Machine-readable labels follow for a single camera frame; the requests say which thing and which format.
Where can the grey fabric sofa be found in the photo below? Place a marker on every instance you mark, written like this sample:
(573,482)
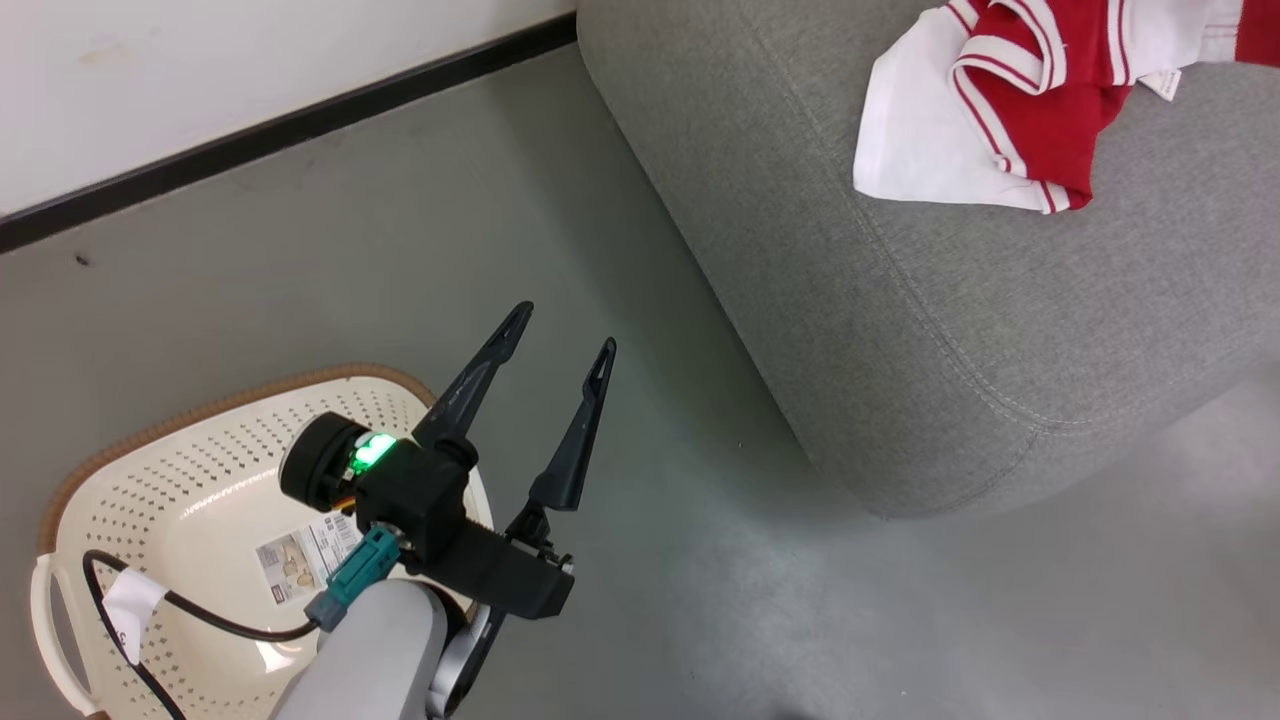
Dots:
(1000,330)

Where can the cream perforated laundry basket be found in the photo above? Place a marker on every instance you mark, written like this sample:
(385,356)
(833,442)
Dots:
(200,480)

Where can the red white basketball jersey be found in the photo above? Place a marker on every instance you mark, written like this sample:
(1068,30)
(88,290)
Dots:
(1040,110)

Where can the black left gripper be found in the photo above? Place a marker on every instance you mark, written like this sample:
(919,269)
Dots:
(510,580)

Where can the black wall baseboard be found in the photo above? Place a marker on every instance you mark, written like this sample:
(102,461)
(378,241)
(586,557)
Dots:
(250,135)

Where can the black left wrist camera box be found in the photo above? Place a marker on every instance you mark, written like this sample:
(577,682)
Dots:
(415,500)

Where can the paper label with barcode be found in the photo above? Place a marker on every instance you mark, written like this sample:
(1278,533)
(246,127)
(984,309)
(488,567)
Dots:
(300,560)

